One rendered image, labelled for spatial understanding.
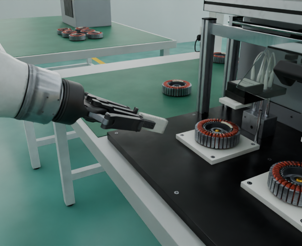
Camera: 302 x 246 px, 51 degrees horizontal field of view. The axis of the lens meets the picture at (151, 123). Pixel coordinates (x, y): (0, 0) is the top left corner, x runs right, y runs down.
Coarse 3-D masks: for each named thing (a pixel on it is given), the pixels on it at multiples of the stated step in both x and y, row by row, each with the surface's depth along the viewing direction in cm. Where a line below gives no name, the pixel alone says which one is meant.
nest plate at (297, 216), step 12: (252, 180) 65; (264, 180) 65; (288, 180) 65; (252, 192) 62; (264, 192) 62; (264, 204) 60; (276, 204) 58; (288, 204) 58; (288, 216) 56; (300, 216) 56; (300, 228) 54
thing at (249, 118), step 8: (248, 112) 87; (256, 112) 87; (264, 112) 87; (248, 120) 87; (256, 120) 84; (264, 120) 82; (272, 120) 84; (248, 128) 88; (264, 128) 83; (272, 128) 85; (264, 136) 84
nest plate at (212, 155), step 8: (176, 136) 84; (184, 136) 83; (192, 136) 83; (240, 136) 83; (192, 144) 79; (200, 144) 79; (240, 144) 79; (248, 144) 79; (256, 144) 79; (200, 152) 76; (208, 152) 75; (216, 152) 75; (224, 152) 75; (232, 152) 75; (240, 152) 76; (248, 152) 78; (208, 160) 73; (216, 160) 73; (224, 160) 74
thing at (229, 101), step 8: (240, 80) 81; (232, 88) 79; (232, 96) 79; (240, 96) 77; (248, 96) 77; (256, 96) 77; (232, 104) 77; (240, 104) 77; (248, 104) 78; (256, 104) 86
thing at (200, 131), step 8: (208, 120) 84; (216, 120) 84; (224, 120) 83; (200, 128) 79; (208, 128) 83; (216, 128) 81; (224, 128) 82; (232, 128) 79; (200, 136) 78; (208, 136) 76; (216, 136) 75; (224, 136) 75; (232, 136) 76; (208, 144) 77; (216, 144) 76; (224, 144) 76; (232, 144) 76
